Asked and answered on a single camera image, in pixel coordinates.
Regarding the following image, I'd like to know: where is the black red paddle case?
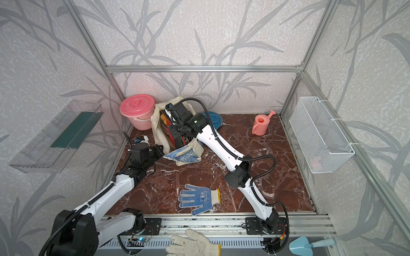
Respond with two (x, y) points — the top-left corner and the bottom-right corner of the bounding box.
(160, 110), (196, 149)

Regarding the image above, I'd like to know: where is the blue paddle case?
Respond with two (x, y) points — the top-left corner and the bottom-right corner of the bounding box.
(208, 112), (223, 130)

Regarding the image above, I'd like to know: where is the cream canvas tote bag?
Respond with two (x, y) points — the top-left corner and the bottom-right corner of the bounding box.
(151, 96), (204, 166)

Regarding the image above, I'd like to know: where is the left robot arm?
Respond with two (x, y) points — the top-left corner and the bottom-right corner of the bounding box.
(39, 136), (164, 256)

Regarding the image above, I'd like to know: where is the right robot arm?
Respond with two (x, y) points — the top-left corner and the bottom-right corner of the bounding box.
(165, 98), (279, 234)

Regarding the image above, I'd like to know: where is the pink bucket with lid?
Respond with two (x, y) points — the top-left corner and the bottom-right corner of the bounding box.
(120, 94), (155, 131)

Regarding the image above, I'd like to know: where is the blue dotted work glove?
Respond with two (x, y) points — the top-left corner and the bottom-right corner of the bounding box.
(178, 184), (221, 216)

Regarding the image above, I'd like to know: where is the pink watering can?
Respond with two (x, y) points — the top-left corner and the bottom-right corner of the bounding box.
(252, 111), (276, 136)

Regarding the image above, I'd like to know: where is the white knit work glove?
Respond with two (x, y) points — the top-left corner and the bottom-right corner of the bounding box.
(165, 229), (221, 256)

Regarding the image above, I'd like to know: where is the light blue garden trowel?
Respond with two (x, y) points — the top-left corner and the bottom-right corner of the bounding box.
(289, 236), (335, 256)

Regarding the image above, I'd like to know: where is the clear acrylic wall shelf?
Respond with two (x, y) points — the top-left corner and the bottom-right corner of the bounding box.
(9, 100), (104, 173)

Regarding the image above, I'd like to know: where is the white wire mesh basket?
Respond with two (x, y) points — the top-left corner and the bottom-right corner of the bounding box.
(289, 97), (355, 174)

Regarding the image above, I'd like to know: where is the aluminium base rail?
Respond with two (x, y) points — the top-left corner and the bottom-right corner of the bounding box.
(65, 213), (337, 239)

